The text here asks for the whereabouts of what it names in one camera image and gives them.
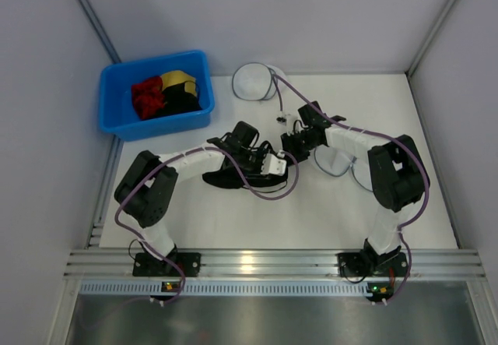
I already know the black bra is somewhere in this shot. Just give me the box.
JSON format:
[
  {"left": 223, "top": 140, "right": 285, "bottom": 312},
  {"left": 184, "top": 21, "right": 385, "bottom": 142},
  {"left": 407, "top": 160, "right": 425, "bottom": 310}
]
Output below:
[{"left": 201, "top": 140, "right": 291, "bottom": 196}]

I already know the white mesh laundry bag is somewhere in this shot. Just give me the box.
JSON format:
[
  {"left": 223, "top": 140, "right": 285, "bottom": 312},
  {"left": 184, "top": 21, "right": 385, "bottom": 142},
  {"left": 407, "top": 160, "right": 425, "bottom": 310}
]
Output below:
[
  {"left": 231, "top": 62, "right": 286, "bottom": 101},
  {"left": 313, "top": 146, "right": 373, "bottom": 192}
]

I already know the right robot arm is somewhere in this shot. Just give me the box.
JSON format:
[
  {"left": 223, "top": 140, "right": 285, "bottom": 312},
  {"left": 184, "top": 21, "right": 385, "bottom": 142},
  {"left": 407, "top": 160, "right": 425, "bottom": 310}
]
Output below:
[{"left": 277, "top": 101, "right": 430, "bottom": 264}]

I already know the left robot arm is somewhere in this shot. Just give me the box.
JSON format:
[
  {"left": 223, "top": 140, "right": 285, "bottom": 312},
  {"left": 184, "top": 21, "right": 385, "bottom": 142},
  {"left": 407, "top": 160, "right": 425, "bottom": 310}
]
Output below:
[{"left": 114, "top": 121, "right": 288, "bottom": 261}]

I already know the yellow bra in bin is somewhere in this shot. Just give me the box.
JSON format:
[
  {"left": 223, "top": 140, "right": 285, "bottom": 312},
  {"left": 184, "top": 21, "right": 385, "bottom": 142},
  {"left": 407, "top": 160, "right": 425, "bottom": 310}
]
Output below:
[{"left": 160, "top": 70, "right": 197, "bottom": 96}]

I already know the black garment in bin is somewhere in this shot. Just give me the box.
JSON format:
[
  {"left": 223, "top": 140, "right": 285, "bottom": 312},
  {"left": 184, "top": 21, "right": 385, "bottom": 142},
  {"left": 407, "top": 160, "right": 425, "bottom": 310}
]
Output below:
[{"left": 160, "top": 81, "right": 202, "bottom": 116}]

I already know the red garment in bin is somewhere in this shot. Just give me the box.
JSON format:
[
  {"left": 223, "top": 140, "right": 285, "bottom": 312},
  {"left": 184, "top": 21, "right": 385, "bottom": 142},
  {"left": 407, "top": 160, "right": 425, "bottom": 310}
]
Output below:
[{"left": 131, "top": 76, "right": 165, "bottom": 120}]

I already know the blue plastic bin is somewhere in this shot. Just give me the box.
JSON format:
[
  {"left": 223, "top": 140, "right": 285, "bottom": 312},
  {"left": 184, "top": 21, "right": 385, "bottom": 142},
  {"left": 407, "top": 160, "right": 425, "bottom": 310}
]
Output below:
[{"left": 98, "top": 50, "right": 215, "bottom": 142}]

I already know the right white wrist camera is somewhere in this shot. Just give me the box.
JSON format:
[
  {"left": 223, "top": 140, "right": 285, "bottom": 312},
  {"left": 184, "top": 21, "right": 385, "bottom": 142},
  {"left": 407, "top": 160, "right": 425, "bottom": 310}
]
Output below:
[{"left": 276, "top": 111, "right": 300, "bottom": 135}]

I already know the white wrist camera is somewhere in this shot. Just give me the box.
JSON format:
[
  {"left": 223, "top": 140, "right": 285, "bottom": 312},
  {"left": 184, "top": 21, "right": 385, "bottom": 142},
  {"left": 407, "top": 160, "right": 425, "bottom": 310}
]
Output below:
[
  {"left": 276, "top": 111, "right": 300, "bottom": 135},
  {"left": 261, "top": 150, "right": 287, "bottom": 176}
]

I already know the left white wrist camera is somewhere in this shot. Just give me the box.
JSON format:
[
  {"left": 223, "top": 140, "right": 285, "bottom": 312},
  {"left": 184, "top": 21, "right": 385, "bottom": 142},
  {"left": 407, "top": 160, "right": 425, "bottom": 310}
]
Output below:
[{"left": 261, "top": 150, "right": 287, "bottom": 176}]

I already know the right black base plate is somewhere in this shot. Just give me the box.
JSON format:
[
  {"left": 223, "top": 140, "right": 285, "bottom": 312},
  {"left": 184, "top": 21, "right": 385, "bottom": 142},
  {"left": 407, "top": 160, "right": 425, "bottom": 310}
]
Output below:
[{"left": 338, "top": 250, "right": 409, "bottom": 279}]

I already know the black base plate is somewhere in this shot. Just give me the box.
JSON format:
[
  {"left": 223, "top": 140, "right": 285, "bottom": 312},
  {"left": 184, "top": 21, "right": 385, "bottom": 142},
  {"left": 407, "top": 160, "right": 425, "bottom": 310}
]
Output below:
[
  {"left": 338, "top": 250, "right": 409, "bottom": 279},
  {"left": 132, "top": 252, "right": 201, "bottom": 277}
]

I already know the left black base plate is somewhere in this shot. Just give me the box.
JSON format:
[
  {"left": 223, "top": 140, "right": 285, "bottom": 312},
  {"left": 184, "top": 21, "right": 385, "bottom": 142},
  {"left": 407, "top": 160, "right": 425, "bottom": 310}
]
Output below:
[{"left": 132, "top": 252, "right": 201, "bottom": 277}]

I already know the aluminium mounting rail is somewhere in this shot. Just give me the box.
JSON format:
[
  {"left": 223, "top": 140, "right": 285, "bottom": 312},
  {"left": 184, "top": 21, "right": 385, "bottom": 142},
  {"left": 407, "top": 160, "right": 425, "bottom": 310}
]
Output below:
[{"left": 63, "top": 248, "right": 486, "bottom": 281}]

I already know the perforated cable duct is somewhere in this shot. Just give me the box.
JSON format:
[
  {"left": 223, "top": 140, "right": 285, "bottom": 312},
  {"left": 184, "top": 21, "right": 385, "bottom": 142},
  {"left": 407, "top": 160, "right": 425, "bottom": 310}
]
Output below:
[{"left": 79, "top": 280, "right": 372, "bottom": 297}]

